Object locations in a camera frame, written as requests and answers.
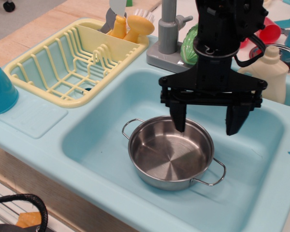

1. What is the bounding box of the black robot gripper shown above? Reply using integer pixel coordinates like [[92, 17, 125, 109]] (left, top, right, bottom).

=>
[[159, 48, 268, 136]]

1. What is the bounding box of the stainless steel pot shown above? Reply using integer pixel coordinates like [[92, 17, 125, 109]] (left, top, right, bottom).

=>
[[122, 116, 226, 191]]

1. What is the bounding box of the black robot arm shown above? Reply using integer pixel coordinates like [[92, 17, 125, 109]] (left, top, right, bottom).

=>
[[159, 0, 268, 135]]

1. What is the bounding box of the light blue toy sink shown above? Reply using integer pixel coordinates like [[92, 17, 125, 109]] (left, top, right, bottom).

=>
[[0, 32, 290, 232]]

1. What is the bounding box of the yellow dish drying rack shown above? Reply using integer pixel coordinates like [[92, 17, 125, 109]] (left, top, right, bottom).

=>
[[4, 18, 149, 108]]

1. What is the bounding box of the green plastic corn toy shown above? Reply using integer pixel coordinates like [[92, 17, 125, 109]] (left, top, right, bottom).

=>
[[180, 23, 198, 65]]

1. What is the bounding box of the grey toy faucet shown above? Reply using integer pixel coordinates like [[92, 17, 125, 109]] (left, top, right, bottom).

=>
[[146, 0, 193, 73]]

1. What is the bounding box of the cream detergent bottle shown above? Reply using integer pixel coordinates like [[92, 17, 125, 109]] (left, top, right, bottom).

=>
[[238, 45, 289, 104]]

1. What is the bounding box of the silver metal lid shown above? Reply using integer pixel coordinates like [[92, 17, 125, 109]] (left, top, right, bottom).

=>
[[247, 44, 290, 78]]

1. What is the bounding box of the red tipped plastic cup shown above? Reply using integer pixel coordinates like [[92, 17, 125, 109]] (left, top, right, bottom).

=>
[[256, 17, 281, 44]]

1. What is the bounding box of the yellow dish brush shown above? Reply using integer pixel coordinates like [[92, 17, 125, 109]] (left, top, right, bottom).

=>
[[123, 9, 155, 43]]

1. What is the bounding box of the teal plastic utensil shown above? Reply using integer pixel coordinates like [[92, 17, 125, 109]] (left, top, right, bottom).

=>
[[275, 19, 290, 29]]

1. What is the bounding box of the yellow plastic bottle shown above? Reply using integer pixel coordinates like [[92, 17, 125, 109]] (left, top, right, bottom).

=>
[[107, 15, 127, 39]]

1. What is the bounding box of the cream plastic toy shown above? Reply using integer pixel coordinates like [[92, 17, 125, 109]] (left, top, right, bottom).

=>
[[263, 0, 271, 6]]

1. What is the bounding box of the green block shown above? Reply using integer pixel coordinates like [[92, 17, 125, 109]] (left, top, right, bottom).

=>
[[126, 0, 133, 7]]

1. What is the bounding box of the grey white spatula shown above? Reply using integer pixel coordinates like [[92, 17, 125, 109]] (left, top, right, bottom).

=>
[[99, 0, 127, 33]]

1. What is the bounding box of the teal plastic bowl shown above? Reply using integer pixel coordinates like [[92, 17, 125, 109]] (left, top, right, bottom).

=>
[[0, 67, 19, 114]]

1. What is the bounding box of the orange tape piece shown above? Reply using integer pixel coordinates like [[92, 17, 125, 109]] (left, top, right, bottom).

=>
[[15, 212, 42, 228]]

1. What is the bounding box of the black caster wheel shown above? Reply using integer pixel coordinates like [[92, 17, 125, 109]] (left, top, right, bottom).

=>
[[3, 0, 15, 13]]

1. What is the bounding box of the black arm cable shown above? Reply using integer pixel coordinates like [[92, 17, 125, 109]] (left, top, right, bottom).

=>
[[233, 33, 268, 68]]

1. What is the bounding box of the black braided cable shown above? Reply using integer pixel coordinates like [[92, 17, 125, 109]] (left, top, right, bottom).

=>
[[0, 193, 49, 232]]

